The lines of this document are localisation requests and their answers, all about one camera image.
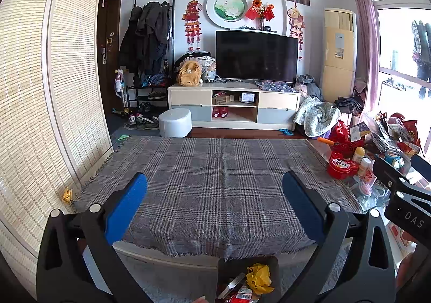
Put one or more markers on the cardboard box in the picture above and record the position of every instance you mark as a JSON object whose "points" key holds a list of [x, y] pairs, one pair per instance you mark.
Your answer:
{"points": [[222, 99]]}

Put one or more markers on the red snack bag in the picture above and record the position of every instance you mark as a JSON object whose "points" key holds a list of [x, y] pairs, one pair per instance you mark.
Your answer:
{"points": [[242, 296]]}

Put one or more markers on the heap of mixed clothes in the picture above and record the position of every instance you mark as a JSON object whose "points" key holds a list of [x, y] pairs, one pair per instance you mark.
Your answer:
{"points": [[205, 60]]}

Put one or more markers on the dark hanging coats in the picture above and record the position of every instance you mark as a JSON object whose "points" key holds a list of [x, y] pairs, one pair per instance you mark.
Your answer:
{"points": [[148, 37]]}

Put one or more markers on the bamboo screen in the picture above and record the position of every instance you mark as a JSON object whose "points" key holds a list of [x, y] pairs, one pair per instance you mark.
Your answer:
{"points": [[50, 87]]}

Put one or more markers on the small white bottle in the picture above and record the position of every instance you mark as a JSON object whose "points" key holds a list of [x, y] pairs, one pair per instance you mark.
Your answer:
{"points": [[358, 155]]}

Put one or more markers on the vase with flowers and flags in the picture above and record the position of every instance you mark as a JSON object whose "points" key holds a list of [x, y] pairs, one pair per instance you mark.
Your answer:
{"points": [[260, 13]]}

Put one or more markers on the silver box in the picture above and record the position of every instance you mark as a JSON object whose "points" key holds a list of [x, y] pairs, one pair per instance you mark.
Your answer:
{"points": [[247, 97]]}

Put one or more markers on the cream TV cabinet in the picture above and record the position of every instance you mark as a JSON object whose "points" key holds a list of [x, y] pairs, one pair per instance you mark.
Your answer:
{"points": [[279, 101]]}

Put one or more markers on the pile of snack packets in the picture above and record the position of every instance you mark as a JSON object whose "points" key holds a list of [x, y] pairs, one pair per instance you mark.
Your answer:
{"points": [[394, 134]]}

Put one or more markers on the floral blanket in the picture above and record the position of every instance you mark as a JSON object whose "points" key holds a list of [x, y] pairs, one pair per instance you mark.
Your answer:
{"points": [[316, 114]]}

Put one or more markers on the red slipper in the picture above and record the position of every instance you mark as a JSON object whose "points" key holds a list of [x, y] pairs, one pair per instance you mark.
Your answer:
{"points": [[216, 112], [224, 112]]}

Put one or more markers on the round lotus wall art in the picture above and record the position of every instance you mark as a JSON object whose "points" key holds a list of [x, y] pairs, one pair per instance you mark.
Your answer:
{"points": [[229, 7]]}

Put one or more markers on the dark clothes pile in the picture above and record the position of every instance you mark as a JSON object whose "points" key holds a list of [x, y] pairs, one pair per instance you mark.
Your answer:
{"points": [[350, 104]]}

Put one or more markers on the pink curtain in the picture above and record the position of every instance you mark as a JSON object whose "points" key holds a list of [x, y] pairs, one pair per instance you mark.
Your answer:
{"points": [[365, 37]]}

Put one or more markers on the black flat television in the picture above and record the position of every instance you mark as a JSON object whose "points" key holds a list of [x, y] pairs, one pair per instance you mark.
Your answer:
{"points": [[256, 57]]}

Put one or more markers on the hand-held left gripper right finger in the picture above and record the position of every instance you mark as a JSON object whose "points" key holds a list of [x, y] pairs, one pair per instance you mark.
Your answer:
{"points": [[303, 202]]}

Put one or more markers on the dark brown door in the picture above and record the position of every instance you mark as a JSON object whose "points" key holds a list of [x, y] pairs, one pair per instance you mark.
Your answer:
{"points": [[109, 20]]}

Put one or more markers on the yellow paper scrap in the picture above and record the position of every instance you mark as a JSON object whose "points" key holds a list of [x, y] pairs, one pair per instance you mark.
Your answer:
{"points": [[67, 195]]}

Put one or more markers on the yellow plush backpack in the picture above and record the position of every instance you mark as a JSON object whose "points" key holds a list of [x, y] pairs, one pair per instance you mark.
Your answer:
{"points": [[188, 74]]}

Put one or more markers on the black coat rack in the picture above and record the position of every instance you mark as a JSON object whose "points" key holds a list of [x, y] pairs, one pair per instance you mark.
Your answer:
{"points": [[173, 20]]}

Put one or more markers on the white round stool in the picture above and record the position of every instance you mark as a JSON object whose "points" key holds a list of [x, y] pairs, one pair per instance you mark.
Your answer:
{"points": [[175, 123]]}

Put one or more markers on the plain red round tin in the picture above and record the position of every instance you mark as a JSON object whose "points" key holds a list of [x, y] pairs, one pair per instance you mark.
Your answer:
{"points": [[336, 155]]}

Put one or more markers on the blue patterned cloth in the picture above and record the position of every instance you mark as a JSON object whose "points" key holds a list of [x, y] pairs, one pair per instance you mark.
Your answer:
{"points": [[272, 86]]}

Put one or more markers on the window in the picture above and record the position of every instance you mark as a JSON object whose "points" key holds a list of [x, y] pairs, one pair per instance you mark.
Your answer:
{"points": [[397, 54]]}

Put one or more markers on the clear plastic bag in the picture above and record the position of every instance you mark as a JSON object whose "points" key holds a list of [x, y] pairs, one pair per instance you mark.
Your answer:
{"points": [[370, 200]]}

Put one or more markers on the sneaker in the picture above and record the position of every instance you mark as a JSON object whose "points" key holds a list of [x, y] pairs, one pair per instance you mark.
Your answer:
{"points": [[135, 119], [148, 124]]}

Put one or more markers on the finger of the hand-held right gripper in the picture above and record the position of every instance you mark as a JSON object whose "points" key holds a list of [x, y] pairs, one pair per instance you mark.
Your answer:
{"points": [[390, 175], [422, 165]]}

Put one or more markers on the red plastic basket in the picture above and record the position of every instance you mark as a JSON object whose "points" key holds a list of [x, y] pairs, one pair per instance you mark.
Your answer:
{"points": [[341, 138]]}

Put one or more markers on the person's right forearm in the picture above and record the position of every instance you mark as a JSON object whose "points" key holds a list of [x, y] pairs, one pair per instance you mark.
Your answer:
{"points": [[412, 269]]}

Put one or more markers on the black trash bin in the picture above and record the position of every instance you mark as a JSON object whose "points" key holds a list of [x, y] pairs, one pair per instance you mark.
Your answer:
{"points": [[225, 266]]}

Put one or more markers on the grey clothes pile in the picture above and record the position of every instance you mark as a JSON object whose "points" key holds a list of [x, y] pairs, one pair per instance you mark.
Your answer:
{"points": [[308, 86]]}

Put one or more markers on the red cartoon round tin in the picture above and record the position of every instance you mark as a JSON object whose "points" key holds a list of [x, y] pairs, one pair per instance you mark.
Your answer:
{"points": [[341, 168]]}

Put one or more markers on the green paper plane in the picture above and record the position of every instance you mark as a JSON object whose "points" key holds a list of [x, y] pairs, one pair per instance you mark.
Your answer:
{"points": [[124, 138]]}

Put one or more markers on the grey plaid tablecloth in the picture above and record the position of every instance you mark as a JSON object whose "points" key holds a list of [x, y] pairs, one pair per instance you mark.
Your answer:
{"points": [[215, 188]]}

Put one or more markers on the cream standing air conditioner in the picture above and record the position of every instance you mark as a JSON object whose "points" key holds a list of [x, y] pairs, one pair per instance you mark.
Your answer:
{"points": [[338, 54]]}

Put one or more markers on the teal paper plane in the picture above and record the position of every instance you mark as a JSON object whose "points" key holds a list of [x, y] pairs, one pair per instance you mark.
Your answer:
{"points": [[286, 132]]}

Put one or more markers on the paper tag card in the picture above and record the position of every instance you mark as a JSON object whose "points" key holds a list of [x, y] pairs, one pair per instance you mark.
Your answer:
{"points": [[358, 129]]}

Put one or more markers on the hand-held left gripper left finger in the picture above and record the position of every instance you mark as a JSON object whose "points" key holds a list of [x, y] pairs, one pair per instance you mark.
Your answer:
{"points": [[126, 202]]}

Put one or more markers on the yellow paper bag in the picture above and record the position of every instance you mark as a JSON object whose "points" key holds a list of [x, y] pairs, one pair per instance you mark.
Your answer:
{"points": [[259, 277]]}

